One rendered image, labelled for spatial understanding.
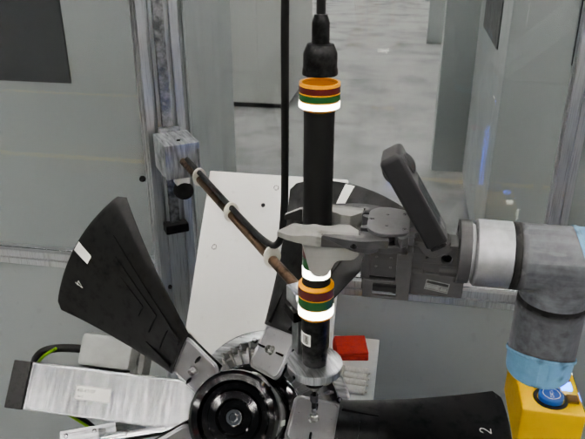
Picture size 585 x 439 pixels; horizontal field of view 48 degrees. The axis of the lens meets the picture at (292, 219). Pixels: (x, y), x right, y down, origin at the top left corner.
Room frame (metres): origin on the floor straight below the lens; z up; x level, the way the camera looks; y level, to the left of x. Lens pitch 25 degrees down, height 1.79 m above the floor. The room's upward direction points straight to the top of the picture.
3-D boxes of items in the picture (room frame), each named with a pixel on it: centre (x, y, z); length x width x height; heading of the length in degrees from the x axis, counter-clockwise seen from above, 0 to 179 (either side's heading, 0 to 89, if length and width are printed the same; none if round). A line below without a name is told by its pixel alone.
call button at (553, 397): (0.85, -0.43, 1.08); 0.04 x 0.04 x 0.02
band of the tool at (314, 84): (0.67, -0.03, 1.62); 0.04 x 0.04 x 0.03
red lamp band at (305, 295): (0.67, -0.03, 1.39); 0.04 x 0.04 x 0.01
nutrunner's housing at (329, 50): (0.67, -0.03, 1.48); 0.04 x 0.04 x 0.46
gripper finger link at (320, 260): (0.64, -0.03, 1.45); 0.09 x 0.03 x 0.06; 90
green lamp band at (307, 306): (0.67, -0.03, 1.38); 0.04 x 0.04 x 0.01
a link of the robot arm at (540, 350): (0.64, -0.30, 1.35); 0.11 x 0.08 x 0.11; 157
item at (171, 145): (1.24, 0.23, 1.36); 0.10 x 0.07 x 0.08; 25
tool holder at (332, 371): (0.68, -0.02, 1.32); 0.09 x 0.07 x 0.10; 25
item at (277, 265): (0.95, 0.10, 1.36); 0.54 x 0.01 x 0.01; 25
